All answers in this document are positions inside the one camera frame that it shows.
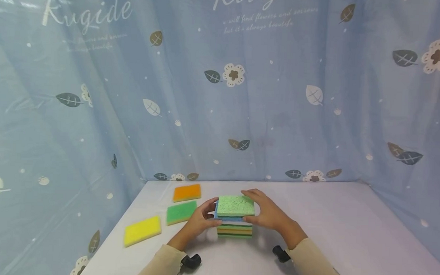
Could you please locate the person's right hand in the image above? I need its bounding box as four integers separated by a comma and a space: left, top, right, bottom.
239, 188, 309, 251

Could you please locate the person's left hand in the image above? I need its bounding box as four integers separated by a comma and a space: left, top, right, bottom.
168, 196, 224, 252

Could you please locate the blue sponge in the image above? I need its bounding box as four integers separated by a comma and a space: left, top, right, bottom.
213, 201, 226, 222

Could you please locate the light green sponge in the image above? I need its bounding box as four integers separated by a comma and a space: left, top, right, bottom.
217, 195, 256, 218

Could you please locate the person's left forearm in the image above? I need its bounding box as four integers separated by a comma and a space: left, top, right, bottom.
133, 242, 187, 275

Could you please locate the person's right forearm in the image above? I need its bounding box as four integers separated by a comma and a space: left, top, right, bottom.
287, 236, 352, 275

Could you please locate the stack of coloured sponges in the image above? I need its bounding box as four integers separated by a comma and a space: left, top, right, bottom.
217, 216, 254, 239

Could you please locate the orange sponge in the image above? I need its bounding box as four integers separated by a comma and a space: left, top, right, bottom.
173, 182, 202, 204

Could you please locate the black wrist band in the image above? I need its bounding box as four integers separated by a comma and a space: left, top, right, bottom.
272, 245, 292, 264
179, 253, 202, 272

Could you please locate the yellow sponge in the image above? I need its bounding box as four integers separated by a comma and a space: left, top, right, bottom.
123, 214, 163, 249

